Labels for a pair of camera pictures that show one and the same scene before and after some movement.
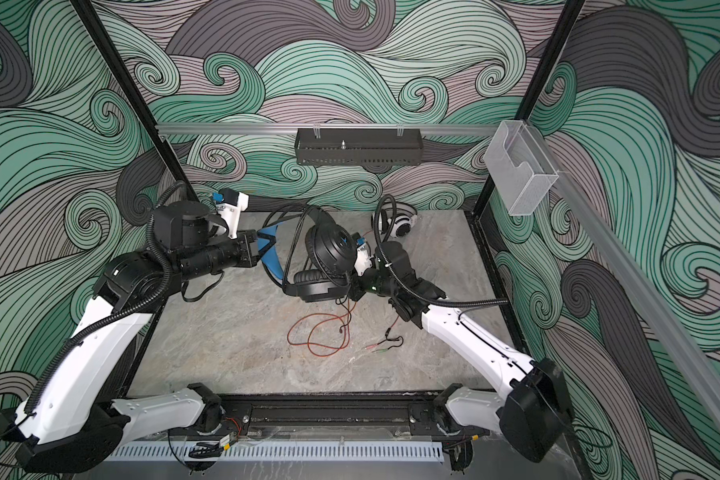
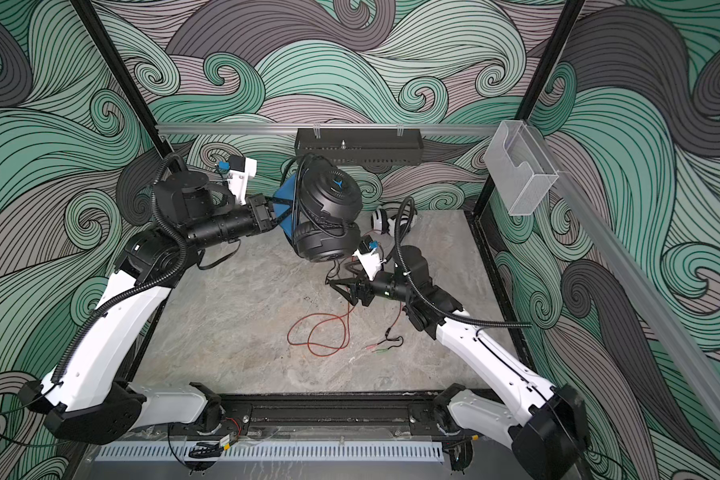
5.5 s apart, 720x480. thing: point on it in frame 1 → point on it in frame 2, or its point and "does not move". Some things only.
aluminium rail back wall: x=323 y=129 does not move
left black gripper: x=250 y=252 → x=260 y=213
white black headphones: x=394 y=217 does not move
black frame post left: x=103 y=41 does not move
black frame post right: x=570 y=16 does not move
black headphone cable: x=384 y=236 → x=296 y=171
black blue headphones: x=330 y=254 → x=321 y=204
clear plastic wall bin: x=519 y=169 does not move
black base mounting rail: x=252 y=413 does not move
